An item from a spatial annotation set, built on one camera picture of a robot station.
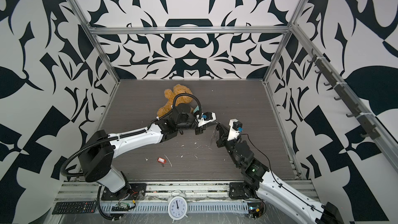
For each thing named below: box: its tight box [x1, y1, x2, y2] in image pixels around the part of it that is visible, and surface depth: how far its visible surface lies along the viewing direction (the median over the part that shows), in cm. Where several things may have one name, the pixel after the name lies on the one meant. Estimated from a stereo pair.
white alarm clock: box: [167, 189, 189, 223], surface depth 70 cm
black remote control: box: [51, 201, 97, 215], surface depth 71 cm
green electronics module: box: [248, 202, 264, 219], surface depth 73 cm
